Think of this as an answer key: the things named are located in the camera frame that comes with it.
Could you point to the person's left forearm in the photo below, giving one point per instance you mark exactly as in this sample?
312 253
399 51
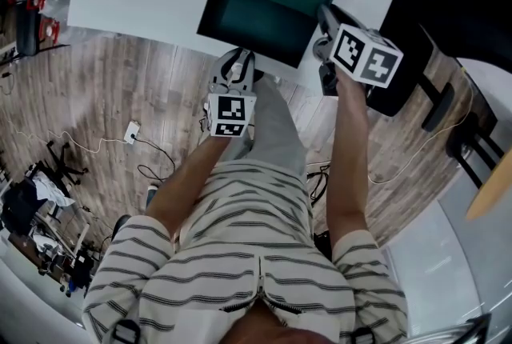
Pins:
188 182

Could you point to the white shoe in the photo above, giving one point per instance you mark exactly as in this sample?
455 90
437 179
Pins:
277 81

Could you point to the black folding chair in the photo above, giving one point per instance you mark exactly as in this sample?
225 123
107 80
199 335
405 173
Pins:
26 30

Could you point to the round light wood table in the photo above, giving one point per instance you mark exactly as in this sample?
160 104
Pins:
494 190

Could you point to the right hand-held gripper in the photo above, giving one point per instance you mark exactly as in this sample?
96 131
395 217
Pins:
372 62

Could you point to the person's right forearm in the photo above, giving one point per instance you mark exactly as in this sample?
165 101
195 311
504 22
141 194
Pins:
346 158

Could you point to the cream striped shirt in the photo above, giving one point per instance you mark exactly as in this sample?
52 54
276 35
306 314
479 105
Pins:
248 238

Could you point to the pile of clothes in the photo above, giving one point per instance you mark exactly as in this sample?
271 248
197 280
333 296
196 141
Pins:
18 202

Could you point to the white power socket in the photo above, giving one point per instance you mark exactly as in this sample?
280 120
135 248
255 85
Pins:
132 132

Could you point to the black star chair base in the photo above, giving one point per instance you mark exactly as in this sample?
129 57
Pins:
64 166

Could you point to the grey trousers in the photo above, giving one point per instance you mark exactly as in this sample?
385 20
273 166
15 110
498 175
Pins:
276 134

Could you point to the black office chair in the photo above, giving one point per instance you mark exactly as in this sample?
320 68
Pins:
448 6

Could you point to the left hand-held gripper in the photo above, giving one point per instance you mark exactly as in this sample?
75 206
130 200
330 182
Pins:
232 110

